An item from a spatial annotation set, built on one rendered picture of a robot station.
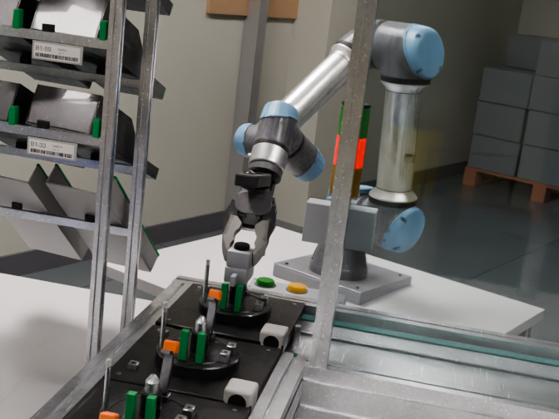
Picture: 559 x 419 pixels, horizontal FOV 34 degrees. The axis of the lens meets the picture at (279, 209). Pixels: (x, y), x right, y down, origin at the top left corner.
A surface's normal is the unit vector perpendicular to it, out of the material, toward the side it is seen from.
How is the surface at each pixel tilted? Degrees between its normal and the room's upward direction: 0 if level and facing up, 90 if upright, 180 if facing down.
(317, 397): 90
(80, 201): 135
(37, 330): 0
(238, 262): 90
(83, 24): 65
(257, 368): 0
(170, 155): 90
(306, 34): 90
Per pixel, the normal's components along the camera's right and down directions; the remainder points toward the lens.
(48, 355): 0.11, -0.96
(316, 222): -0.19, 0.22
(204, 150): 0.80, 0.24
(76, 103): -0.28, -0.24
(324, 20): -0.59, 0.13
